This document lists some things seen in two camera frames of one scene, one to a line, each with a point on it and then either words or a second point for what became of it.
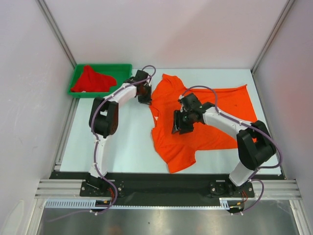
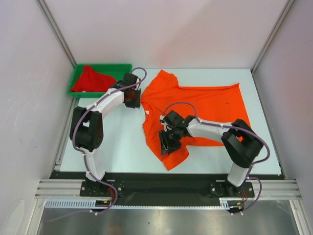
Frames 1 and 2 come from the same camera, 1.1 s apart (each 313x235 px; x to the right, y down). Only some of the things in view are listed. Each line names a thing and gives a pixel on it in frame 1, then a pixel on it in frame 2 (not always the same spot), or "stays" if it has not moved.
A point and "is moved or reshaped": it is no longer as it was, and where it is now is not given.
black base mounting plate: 161,185 stays
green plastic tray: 120,72 stays
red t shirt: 92,82 stays
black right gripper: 178,124 to 166,145
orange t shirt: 179,150 is moved or reshaped
